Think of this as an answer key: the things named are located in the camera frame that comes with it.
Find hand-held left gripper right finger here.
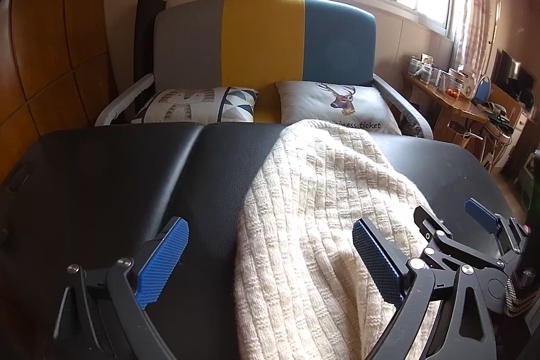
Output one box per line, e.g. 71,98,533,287
352,218,490,360

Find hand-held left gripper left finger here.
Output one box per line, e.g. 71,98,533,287
53,217,189,360

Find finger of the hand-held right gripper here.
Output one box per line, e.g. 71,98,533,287
413,206,477,266
464,198,530,255

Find cream knit sweater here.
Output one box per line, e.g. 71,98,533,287
233,119,454,360

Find wooden desk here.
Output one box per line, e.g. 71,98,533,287
403,73,513,171

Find blue chair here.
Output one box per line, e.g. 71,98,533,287
475,76,494,103

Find black television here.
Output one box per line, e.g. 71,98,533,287
493,49,536,99

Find geometric print pillow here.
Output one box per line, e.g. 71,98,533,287
132,87,259,124

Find grey deer print pillow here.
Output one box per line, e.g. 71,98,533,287
275,80,402,135

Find floor lamp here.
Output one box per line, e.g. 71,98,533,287
489,0,513,44

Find black rolled mat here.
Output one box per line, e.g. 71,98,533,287
134,0,166,108

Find grey yellow blue sofa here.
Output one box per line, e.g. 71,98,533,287
95,0,433,137

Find wooden wardrobe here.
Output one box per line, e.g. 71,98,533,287
0,0,121,171

